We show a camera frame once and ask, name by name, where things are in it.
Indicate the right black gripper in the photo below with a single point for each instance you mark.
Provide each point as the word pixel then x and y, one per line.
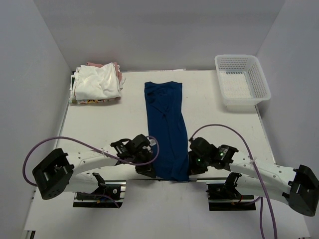
pixel 195 169

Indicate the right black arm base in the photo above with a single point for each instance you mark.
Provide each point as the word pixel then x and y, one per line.
pixel 223 196

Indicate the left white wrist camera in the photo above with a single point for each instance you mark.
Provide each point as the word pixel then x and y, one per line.
pixel 152 142

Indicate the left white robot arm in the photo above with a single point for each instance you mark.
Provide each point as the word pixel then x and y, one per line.
pixel 62 172

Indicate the pink folded t shirt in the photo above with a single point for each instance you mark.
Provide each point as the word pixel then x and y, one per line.
pixel 119 74

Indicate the white plastic basket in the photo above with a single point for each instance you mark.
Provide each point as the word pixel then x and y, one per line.
pixel 241 79

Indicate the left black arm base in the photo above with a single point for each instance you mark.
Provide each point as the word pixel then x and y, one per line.
pixel 109 196

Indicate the blue printed t shirt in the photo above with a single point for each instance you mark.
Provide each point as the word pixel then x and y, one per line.
pixel 166 124

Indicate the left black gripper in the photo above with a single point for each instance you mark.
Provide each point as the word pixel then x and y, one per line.
pixel 145 170

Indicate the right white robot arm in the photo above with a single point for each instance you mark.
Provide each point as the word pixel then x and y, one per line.
pixel 296 187

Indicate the floral folded t shirt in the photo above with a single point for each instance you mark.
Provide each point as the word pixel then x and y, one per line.
pixel 84 102

